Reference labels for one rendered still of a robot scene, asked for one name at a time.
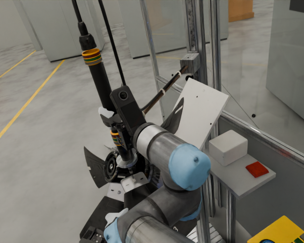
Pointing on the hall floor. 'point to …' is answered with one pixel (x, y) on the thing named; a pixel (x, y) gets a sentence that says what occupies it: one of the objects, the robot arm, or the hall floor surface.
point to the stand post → (202, 235)
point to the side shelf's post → (231, 210)
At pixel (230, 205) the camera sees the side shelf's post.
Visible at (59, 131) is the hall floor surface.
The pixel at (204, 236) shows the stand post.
